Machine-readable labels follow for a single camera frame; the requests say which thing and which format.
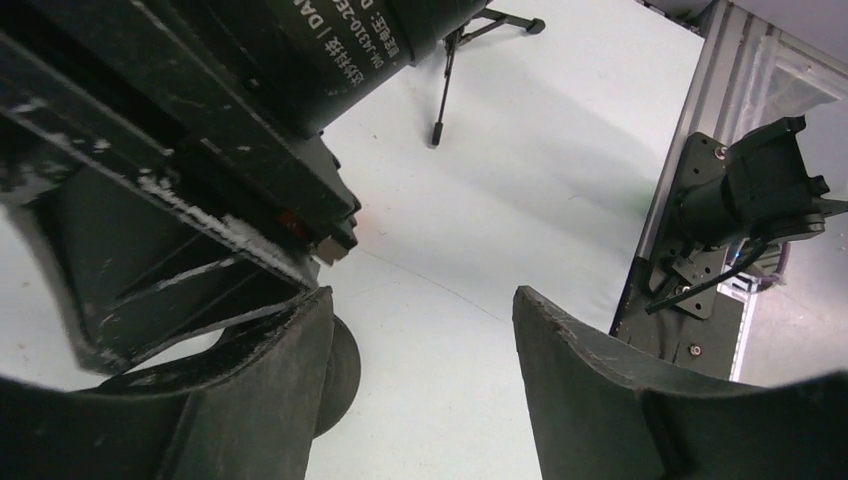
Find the black shock mount tripod stand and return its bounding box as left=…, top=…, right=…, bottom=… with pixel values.
left=430, top=7, right=547, bottom=148

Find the black round base stand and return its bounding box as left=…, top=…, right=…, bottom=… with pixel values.
left=313, top=314, right=362, bottom=438

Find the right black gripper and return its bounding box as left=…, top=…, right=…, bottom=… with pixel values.
left=1, top=1, right=488, bottom=377

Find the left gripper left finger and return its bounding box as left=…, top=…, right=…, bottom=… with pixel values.
left=1, top=287, right=333, bottom=479

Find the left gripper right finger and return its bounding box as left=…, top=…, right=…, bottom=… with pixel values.
left=512, top=286, right=847, bottom=479

